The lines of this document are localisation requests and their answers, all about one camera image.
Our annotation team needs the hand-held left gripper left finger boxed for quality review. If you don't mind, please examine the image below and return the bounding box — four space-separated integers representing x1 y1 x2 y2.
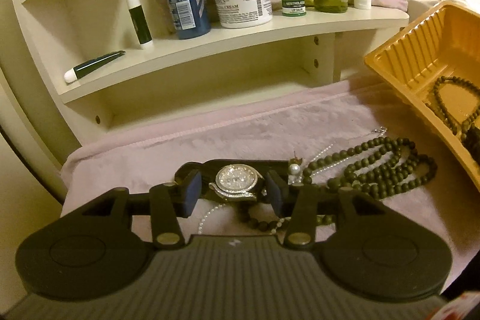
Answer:
62 170 203 249

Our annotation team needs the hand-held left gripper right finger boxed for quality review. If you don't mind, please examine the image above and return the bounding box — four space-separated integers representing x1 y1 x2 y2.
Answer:
265 172 394 249

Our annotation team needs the white pearl chain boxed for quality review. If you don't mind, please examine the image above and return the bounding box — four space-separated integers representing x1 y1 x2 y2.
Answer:
198 203 226 235

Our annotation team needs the white pearl earring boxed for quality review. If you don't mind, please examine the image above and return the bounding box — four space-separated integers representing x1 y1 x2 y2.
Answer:
288 151 305 180

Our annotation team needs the silver rhinestone wristwatch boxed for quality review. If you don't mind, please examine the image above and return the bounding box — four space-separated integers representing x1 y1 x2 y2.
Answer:
174 159 297 204

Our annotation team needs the olive bead necklace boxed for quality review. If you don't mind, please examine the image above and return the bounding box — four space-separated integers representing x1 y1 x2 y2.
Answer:
240 136 437 232
433 76 480 133

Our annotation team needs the yellow plastic tray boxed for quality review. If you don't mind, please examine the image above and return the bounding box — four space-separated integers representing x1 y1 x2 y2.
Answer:
364 4 480 191

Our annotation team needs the purple fleece cloth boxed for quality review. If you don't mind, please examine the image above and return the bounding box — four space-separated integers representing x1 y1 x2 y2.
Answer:
60 74 480 306

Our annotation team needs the dark green tube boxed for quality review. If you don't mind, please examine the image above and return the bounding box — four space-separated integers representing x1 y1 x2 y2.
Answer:
64 50 126 83

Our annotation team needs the cream shelf unit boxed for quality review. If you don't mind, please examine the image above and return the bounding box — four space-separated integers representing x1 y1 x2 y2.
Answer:
0 0 410 171

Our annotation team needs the white and green balm stick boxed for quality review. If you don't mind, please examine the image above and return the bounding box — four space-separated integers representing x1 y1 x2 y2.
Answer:
125 0 154 50

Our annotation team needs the small green jar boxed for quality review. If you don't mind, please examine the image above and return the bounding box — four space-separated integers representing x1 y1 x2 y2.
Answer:
279 0 308 17

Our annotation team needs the white cream jar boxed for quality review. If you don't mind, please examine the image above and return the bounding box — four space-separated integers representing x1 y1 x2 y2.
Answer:
212 0 272 29

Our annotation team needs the red and white packet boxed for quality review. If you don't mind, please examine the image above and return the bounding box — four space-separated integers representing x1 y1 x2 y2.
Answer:
437 292 480 320

